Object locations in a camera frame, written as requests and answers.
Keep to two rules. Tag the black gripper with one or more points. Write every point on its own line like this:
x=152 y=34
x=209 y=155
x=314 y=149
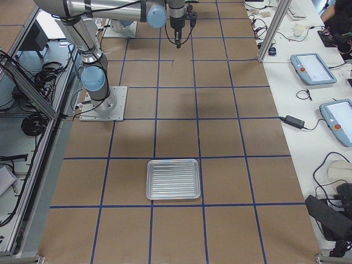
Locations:
x=176 y=22

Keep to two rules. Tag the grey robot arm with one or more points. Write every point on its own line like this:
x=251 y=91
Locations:
x=94 y=77

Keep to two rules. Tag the silver metal tray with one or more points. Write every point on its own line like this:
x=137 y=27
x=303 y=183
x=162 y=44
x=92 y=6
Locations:
x=173 y=179

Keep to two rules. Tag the blue plaid adapter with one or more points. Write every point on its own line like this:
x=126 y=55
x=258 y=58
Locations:
x=272 y=51

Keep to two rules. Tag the far blue teach pendant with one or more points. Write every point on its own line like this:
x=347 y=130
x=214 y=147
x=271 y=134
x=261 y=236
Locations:
x=311 y=69

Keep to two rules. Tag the blue teach pendant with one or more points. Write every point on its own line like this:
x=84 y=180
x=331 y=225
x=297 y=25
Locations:
x=311 y=69
x=337 y=114

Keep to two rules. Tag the black power adapter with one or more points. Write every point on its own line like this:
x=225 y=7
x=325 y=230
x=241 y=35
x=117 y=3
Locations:
x=294 y=122

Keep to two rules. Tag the near blue teach pendant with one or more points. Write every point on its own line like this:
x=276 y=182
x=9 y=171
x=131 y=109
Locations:
x=337 y=114

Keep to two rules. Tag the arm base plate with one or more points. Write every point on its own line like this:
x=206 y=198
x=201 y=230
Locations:
x=111 y=109
x=123 y=29

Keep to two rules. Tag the aluminium frame post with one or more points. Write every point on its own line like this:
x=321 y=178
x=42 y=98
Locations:
x=273 y=28

